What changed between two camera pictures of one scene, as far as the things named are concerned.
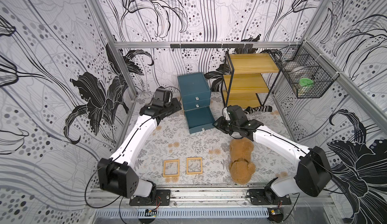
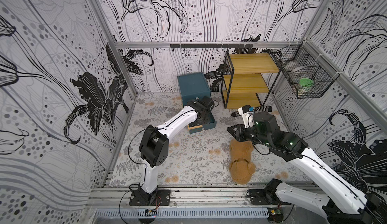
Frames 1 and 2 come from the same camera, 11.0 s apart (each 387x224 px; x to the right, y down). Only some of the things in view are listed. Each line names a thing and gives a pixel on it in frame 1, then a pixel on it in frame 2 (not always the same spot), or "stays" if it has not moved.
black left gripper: x=176 y=107 to x=205 y=116
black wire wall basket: x=310 y=76 stays
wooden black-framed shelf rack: x=244 y=86 stays
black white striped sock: x=250 y=110 stays
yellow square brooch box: x=171 y=168 to x=194 y=126
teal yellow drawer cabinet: x=195 y=94 stays
